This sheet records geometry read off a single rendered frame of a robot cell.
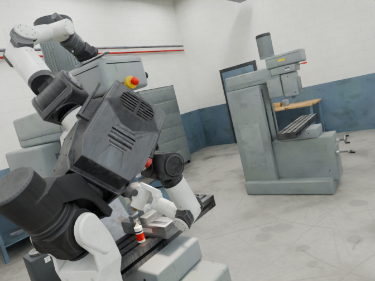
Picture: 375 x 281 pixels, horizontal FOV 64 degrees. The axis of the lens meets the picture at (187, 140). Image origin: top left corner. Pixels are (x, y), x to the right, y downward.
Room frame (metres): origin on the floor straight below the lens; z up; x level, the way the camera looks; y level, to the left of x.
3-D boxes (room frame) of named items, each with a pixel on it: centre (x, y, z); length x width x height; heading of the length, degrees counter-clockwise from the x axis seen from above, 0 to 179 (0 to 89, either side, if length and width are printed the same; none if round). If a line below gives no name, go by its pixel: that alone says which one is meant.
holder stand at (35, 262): (1.24, 0.68, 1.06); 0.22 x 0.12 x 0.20; 133
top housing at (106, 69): (1.58, 0.38, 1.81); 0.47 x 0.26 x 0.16; 50
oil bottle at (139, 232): (1.48, 0.36, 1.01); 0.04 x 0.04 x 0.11
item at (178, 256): (1.57, 0.37, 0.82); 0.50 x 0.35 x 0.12; 50
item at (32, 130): (1.89, 0.75, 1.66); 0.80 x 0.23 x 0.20; 50
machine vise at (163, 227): (1.60, 0.30, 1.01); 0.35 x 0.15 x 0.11; 51
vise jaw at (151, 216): (1.58, 0.28, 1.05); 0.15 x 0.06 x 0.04; 141
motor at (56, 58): (1.73, 0.56, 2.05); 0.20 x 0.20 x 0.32
